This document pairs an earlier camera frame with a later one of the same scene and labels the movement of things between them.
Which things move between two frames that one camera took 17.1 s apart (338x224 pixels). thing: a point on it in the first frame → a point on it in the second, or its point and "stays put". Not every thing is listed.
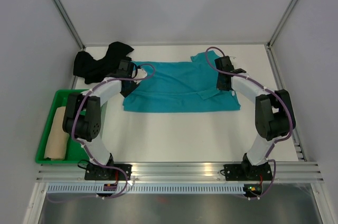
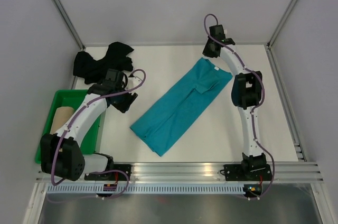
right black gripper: x=219 y=86 → x=207 y=52
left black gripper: x=124 y=93 → x=123 y=108
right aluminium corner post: x=269 y=45 stays put
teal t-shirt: x=172 y=86 → x=162 y=123
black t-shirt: x=90 y=70 stays put
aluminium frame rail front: x=176 y=171 stays put
